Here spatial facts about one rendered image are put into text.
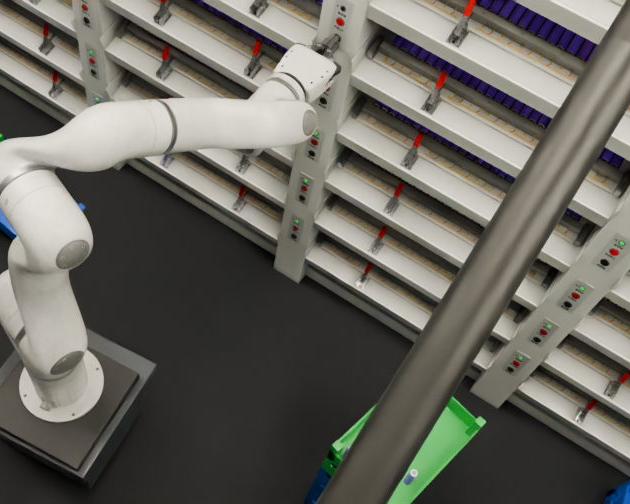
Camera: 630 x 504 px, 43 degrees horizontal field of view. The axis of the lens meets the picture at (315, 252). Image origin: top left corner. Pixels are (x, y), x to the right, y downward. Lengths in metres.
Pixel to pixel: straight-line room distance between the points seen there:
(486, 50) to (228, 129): 0.52
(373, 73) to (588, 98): 1.38
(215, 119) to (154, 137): 0.14
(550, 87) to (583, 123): 1.20
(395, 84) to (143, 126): 0.65
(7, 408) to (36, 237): 0.80
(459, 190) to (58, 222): 0.94
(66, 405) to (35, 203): 0.79
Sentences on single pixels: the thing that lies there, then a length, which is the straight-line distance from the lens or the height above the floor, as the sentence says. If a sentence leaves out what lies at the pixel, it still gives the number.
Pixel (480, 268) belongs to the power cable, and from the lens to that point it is 0.34.
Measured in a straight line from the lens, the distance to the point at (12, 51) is 2.81.
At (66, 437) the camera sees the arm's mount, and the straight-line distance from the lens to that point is 1.95.
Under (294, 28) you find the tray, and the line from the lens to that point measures 1.79.
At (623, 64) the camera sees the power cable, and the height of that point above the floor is 1.92.
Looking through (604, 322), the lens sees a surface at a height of 0.56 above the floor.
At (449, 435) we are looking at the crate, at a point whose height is 0.40.
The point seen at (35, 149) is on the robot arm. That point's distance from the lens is 1.27.
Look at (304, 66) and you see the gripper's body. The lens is 1.59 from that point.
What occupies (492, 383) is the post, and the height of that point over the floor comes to 0.11.
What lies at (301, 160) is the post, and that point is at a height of 0.56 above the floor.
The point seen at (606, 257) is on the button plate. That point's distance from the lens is 1.76.
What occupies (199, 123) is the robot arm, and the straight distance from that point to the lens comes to 1.34.
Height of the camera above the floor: 2.14
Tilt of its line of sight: 58 degrees down
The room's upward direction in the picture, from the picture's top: 15 degrees clockwise
